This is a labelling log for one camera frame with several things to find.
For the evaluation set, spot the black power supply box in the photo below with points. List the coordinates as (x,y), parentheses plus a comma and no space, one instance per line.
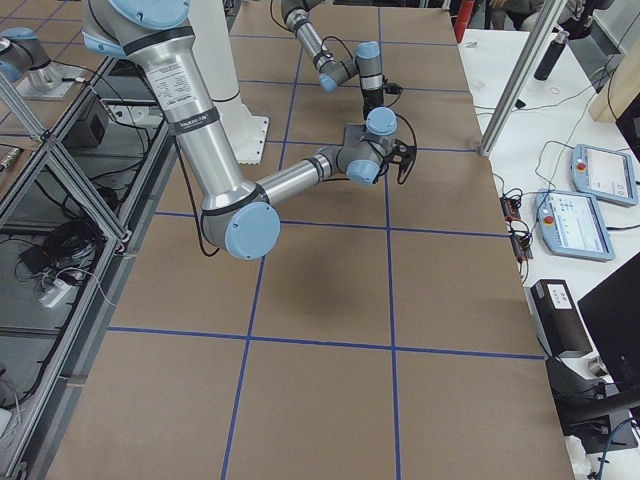
(561,325)

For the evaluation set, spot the red cylinder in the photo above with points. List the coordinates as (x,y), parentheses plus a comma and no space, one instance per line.
(463,17)

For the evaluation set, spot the teach pendant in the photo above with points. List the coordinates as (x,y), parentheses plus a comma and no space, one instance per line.
(571,225)
(607,174)

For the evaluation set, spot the black monitor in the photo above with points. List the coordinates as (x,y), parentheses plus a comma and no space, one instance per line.
(610,312)

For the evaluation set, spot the near teach pendant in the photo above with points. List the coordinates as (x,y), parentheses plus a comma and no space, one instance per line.
(571,225)

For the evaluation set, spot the pink and grey towel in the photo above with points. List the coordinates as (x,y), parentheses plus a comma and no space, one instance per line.
(354,135)

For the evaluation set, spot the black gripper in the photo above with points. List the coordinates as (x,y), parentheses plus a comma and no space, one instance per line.
(371,103)

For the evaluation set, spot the far teach pendant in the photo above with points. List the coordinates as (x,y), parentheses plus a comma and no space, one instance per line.
(607,174)

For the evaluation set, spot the aluminium frame post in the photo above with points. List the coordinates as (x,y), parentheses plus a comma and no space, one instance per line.
(533,46)

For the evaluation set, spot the black water bottle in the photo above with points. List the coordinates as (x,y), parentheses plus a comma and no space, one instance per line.
(551,56)

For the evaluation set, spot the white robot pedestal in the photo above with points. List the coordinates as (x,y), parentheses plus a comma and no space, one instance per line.
(212,50)

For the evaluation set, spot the white power strip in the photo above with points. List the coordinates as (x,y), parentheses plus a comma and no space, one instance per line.
(54,293)

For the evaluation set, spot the wooden board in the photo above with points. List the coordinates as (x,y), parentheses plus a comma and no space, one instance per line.
(619,92)

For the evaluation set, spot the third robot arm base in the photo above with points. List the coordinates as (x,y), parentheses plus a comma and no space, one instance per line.
(25,62)

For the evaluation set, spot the electronics circuit board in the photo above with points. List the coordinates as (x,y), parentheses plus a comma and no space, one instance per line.
(519,232)

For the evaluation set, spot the black monitor stand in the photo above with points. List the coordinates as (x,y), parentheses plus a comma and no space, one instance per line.
(589,409)

